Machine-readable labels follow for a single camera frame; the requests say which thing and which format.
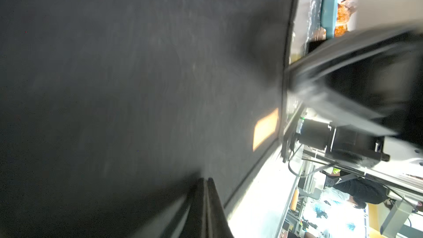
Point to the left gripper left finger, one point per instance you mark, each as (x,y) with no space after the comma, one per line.
(191,218)

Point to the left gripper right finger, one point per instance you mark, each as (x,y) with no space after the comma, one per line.
(217,224)

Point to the black canvas bag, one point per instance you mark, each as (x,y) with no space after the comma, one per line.
(112,110)

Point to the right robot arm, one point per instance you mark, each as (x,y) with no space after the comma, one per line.
(369,85)

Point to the person in black shirt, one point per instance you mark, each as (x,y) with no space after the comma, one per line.
(358,191)

